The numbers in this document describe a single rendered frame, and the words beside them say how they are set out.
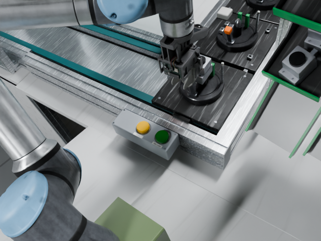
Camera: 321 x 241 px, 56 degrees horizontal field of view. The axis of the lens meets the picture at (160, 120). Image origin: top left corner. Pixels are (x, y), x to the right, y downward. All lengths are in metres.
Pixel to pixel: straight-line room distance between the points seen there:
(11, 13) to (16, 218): 0.34
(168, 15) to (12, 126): 0.40
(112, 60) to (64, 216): 0.74
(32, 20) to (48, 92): 0.80
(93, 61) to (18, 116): 0.60
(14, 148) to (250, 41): 0.79
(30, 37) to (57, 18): 1.01
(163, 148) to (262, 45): 0.51
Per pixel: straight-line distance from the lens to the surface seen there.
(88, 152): 1.06
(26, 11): 0.52
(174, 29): 0.67
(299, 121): 0.84
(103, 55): 1.25
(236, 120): 0.93
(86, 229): 0.65
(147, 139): 0.90
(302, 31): 0.76
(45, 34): 1.49
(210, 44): 1.12
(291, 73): 0.68
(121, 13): 0.47
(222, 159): 0.89
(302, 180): 0.97
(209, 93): 0.94
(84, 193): 1.00
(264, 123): 0.86
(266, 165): 0.97
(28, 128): 0.72
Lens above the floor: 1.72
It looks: 54 degrees down
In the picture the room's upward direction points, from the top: 15 degrees counter-clockwise
